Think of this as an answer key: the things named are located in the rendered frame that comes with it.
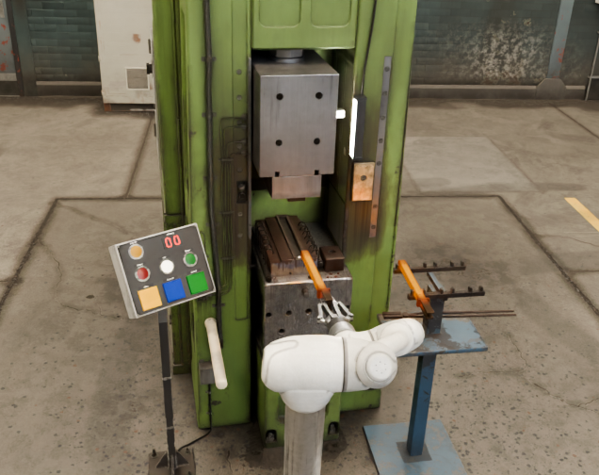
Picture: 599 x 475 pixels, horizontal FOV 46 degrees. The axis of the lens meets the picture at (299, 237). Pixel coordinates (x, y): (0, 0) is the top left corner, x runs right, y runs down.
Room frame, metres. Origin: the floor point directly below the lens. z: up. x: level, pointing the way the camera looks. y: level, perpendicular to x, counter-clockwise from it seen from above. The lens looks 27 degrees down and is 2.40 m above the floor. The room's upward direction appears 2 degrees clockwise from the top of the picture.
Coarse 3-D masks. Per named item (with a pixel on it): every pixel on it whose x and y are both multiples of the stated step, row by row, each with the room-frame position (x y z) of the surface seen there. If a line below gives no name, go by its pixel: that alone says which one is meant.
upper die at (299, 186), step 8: (280, 176) 2.57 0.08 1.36; (288, 176) 2.58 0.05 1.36; (296, 176) 2.58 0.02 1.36; (304, 176) 2.59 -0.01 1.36; (312, 176) 2.60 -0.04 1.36; (320, 176) 2.60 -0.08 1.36; (272, 184) 2.56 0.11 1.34; (280, 184) 2.57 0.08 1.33; (288, 184) 2.58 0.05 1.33; (296, 184) 2.58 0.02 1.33; (304, 184) 2.59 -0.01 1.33; (312, 184) 2.60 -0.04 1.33; (320, 184) 2.61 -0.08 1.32; (272, 192) 2.56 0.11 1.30; (280, 192) 2.57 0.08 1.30; (288, 192) 2.58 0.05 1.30; (296, 192) 2.58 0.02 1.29; (304, 192) 2.59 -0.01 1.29; (312, 192) 2.60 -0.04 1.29
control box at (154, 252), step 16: (192, 224) 2.46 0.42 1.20; (144, 240) 2.32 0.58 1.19; (160, 240) 2.36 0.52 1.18; (176, 240) 2.39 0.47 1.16; (192, 240) 2.42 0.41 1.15; (112, 256) 2.29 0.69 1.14; (128, 256) 2.26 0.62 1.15; (144, 256) 2.29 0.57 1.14; (160, 256) 2.32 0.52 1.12; (176, 256) 2.35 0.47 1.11; (128, 272) 2.23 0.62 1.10; (160, 272) 2.29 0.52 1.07; (176, 272) 2.32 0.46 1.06; (192, 272) 2.35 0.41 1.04; (208, 272) 2.38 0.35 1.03; (128, 288) 2.20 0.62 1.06; (144, 288) 2.22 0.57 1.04; (160, 288) 2.25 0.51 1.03; (208, 288) 2.35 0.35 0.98; (128, 304) 2.20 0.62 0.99
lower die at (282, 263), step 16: (256, 224) 2.93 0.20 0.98; (272, 224) 2.91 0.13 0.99; (272, 240) 2.77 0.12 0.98; (288, 240) 2.73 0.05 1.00; (304, 240) 2.75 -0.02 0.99; (272, 256) 2.62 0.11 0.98; (288, 256) 2.61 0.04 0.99; (272, 272) 2.56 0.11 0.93; (288, 272) 2.58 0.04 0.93; (304, 272) 2.59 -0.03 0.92
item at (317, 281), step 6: (300, 252) 2.52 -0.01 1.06; (306, 252) 2.51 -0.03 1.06; (306, 258) 2.45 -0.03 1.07; (306, 264) 2.42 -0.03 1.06; (312, 264) 2.41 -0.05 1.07; (312, 270) 2.35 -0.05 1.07; (312, 276) 2.32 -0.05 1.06; (318, 276) 2.31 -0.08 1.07; (318, 282) 2.26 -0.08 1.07; (318, 288) 2.20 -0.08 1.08; (324, 288) 2.20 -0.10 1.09; (318, 294) 2.19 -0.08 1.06; (324, 294) 2.16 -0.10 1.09; (330, 294) 2.16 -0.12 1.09; (330, 300) 2.12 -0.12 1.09; (330, 306) 2.12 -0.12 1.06
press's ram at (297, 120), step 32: (256, 64) 2.72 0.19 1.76; (288, 64) 2.74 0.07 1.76; (320, 64) 2.76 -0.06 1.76; (256, 96) 2.62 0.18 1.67; (288, 96) 2.57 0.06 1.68; (320, 96) 2.60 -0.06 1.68; (256, 128) 2.62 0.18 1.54; (288, 128) 2.57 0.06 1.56; (320, 128) 2.60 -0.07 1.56; (256, 160) 2.62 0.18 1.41; (288, 160) 2.58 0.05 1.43; (320, 160) 2.60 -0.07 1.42
